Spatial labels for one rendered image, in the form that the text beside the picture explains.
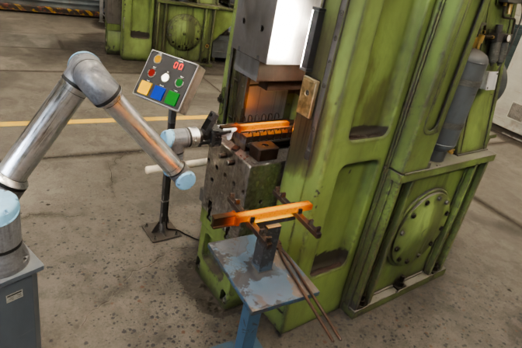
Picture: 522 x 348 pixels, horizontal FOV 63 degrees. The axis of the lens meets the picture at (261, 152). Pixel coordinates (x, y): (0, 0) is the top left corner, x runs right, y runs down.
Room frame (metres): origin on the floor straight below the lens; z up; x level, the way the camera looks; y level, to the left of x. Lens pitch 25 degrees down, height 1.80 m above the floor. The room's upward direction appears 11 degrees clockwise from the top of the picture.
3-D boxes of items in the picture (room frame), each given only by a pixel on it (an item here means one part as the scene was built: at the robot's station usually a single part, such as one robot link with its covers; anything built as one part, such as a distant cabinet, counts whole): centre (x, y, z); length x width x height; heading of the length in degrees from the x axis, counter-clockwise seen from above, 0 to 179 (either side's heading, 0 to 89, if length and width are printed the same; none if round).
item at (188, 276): (1.96, 0.18, 0.01); 0.58 x 0.39 x 0.01; 39
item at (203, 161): (2.20, 0.43, 0.62); 0.44 x 0.05 x 0.05; 129
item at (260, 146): (1.89, -0.01, 0.95); 0.12 x 0.08 x 0.06; 129
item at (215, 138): (1.86, 0.26, 0.98); 0.12 x 0.08 x 0.09; 130
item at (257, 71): (2.12, -0.02, 1.32); 0.42 x 0.20 x 0.10; 129
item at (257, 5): (2.09, -0.04, 1.56); 0.42 x 0.39 x 0.40; 129
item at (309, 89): (1.83, -0.16, 1.27); 0.09 x 0.02 x 0.17; 39
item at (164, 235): (2.37, 0.56, 0.05); 0.22 x 0.22 x 0.09; 39
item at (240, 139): (2.12, -0.02, 0.96); 0.42 x 0.20 x 0.09; 129
